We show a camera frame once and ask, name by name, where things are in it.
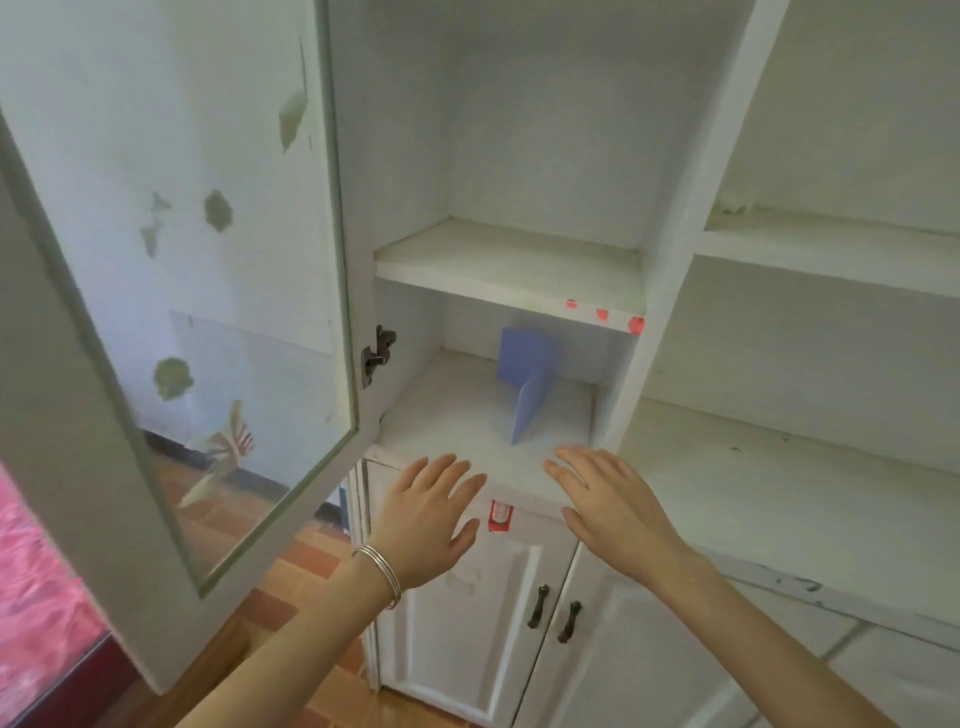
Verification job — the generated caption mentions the person's right hand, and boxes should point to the person's right hand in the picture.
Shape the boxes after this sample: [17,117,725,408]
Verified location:
[543,447,696,591]

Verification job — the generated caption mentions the person's left hand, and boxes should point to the person's left hand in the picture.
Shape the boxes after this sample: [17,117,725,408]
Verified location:
[363,453,489,595]

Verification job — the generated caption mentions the person's right forearm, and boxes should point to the person's right forearm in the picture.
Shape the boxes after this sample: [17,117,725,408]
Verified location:
[637,551,901,728]

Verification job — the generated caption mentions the person's left forearm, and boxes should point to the person's left forearm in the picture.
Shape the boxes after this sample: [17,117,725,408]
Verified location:
[174,553,406,728]

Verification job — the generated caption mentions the white panelled cabinet door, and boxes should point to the white panelled cabinet door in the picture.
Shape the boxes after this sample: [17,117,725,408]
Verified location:
[516,541,760,728]
[363,457,582,728]

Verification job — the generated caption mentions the dark metal door hinge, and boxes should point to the dark metal door hinge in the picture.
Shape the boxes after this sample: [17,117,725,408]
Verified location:
[361,324,399,390]

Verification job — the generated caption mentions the butterfly sticker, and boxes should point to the butterfly sticker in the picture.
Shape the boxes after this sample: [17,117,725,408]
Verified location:
[177,399,256,511]

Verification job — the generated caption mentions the white wooden shelf cabinet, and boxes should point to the white wooden shelf cabinet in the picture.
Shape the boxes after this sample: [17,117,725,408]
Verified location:
[322,0,960,728]

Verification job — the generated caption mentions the glass cabinet door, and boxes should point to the glass cabinet door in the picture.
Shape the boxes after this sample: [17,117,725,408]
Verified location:
[0,0,363,696]

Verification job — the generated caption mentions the pink bedspread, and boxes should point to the pink bedspread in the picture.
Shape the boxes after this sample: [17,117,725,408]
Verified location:
[0,463,114,728]

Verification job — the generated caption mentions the silver bangle bracelet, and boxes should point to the silver bangle bracelet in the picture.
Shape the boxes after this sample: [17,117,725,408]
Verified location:
[352,545,403,610]

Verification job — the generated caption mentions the dark red bed frame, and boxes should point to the dark red bed frame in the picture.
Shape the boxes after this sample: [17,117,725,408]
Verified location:
[15,633,141,728]

